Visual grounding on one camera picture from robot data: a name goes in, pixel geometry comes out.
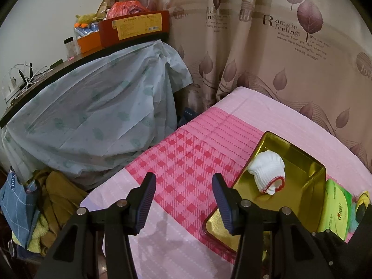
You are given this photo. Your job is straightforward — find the red cardboard box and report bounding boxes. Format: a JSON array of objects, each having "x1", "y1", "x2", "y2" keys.
[{"x1": 99, "y1": 10, "x2": 170, "y2": 48}]

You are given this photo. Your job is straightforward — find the blue cans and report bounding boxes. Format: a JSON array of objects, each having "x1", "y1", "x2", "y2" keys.
[{"x1": 74, "y1": 25, "x2": 101, "y2": 38}]

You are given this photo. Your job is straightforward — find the gold metal tin box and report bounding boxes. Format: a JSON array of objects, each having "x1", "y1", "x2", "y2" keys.
[{"x1": 203, "y1": 131, "x2": 326, "y2": 260}]

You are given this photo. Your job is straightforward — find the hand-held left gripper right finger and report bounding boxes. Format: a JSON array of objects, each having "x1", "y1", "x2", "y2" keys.
[{"x1": 212, "y1": 173, "x2": 335, "y2": 279}]

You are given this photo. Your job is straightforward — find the yellow and black plush toy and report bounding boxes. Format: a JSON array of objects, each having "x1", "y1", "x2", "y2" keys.
[{"x1": 355, "y1": 191, "x2": 372, "y2": 218}]

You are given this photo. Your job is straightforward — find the orange box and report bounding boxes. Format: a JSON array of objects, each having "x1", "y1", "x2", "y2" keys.
[{"x1": 77, "y1": 30, "x2": 102, "y2": 54}]

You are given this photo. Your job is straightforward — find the blue plaid bag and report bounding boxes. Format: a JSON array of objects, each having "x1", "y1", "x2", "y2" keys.
[{"x1": 0, "y1": 167, "x2": 41, "y2": 249}]

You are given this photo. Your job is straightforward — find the translucent plastic cover sheet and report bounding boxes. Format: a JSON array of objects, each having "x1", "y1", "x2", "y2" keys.
[{"x1": 1, "y1": 39, "x2": 194, "y2": 191}]

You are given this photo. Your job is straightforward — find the red plastic bag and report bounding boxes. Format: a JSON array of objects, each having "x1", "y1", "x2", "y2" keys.
[{"x1": 106, "y1": 0, "x2": 149, "y2": 19}]

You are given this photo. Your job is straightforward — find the green and orange plush toy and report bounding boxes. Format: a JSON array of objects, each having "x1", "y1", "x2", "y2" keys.
[{"x1": 74, "y1": 13, "x2": 98, "y2": 28}]

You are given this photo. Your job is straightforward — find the beige leaf print curtain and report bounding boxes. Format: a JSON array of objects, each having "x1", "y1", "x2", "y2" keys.
[{"x1": 115, "y1": 0, "x2": 372, "y2": 178}]

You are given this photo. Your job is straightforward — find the clear jar with black lid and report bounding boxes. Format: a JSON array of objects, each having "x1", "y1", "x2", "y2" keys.
[{"x1": 64, "y1": 36, "x2": 78, "y2": 59}]

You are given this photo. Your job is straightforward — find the pink checked bed sheet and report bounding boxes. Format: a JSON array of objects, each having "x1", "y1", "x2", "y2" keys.
[{"x1": 87, "y1": 86, "x2": 372, "y2": 279}]

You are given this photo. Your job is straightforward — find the white device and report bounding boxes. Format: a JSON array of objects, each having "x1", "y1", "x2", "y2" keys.
[{"x1": 1, "y1": 77, "x2": 18, "y2": 105}]

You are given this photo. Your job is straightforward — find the white knit glove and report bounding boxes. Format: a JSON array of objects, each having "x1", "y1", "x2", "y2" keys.
[{"x1": 247, "y1": 150, "x2": 286, "y2": 196}]

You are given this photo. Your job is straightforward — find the brown cloth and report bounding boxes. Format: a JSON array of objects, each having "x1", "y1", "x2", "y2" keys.
[{"x1": 36, "y1": 170, "x2": 88, "y2": 256}]

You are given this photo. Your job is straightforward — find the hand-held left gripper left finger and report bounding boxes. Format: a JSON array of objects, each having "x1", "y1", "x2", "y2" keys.
[{"x1": 35, "y1": 172, "x2": 157, "y2": 279}]

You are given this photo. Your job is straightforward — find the green tissue pack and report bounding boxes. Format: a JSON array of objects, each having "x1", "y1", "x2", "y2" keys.
[{"x1": 317, "y1": 179, "x2": 353, "y2": 241}]

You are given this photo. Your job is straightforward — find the dark blue bag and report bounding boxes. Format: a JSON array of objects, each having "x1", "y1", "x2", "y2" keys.
[{"x1": 177, "y1": 107, "x2": 202, "y2": 129}]

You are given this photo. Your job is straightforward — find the yellow towel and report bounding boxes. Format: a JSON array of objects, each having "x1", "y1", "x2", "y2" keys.
[{"x1": 27, "y1": 213, "x2": 50, "y2": 254}]

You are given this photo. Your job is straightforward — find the white cables and router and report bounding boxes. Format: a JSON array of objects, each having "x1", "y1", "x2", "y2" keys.
[{"x1": 9, "y1": 62, "x2": 49, "y2": 91}]

